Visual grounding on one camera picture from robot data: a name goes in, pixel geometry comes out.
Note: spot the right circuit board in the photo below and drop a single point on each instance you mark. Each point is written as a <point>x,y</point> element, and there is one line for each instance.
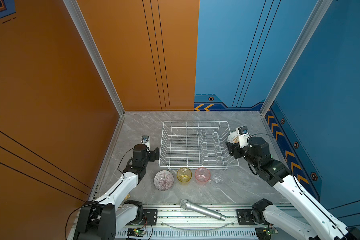
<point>265,234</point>

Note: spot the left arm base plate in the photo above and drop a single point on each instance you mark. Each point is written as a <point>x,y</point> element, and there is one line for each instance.
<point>151,215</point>

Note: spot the striped ceramic bowl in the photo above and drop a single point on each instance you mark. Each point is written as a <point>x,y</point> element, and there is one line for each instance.
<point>163,180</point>

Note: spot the white wire dish rack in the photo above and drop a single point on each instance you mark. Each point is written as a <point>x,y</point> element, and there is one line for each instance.
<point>196,145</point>

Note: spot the aluminium corner post left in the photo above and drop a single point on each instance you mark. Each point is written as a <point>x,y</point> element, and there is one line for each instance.
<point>89,42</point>

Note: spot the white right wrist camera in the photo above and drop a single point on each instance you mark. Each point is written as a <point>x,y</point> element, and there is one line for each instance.
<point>243,136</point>

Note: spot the pink glass cup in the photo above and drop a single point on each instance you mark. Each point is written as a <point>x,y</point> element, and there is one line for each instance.
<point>202,176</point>

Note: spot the aluminium corner post right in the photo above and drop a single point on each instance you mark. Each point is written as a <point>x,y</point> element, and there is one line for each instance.
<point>306,34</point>

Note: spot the aluminium corner post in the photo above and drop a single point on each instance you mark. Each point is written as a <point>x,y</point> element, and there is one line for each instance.
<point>89,42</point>
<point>306,34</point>

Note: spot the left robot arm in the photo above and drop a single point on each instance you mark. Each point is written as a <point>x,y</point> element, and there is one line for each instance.
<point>103,218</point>

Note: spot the silver microphone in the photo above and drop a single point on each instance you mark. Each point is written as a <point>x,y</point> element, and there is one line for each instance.
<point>188,205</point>

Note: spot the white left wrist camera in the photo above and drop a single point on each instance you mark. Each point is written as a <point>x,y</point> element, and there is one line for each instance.
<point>146,141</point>

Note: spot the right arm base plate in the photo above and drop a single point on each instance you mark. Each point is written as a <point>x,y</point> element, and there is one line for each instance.
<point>245,217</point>

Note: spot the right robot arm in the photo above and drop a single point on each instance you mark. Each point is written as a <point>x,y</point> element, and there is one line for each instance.
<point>320,225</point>

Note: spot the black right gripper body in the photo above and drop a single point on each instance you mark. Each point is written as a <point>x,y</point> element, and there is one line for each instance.
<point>238,152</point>

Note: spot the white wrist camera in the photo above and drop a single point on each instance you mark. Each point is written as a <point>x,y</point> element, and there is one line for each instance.
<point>146,141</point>
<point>243,136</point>

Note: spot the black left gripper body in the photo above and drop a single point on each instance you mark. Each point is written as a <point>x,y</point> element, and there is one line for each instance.
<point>151,157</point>

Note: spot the clear glass cup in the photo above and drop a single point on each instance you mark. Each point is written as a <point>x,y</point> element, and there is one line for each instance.
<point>217,178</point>

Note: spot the yellow glass cup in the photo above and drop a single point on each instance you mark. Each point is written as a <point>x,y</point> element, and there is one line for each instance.
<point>184,175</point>

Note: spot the green circuit board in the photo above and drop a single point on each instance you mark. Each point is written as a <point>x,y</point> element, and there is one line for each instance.
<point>136,233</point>

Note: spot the aluminium front rail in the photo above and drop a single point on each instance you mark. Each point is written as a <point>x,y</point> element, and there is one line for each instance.
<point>186,220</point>

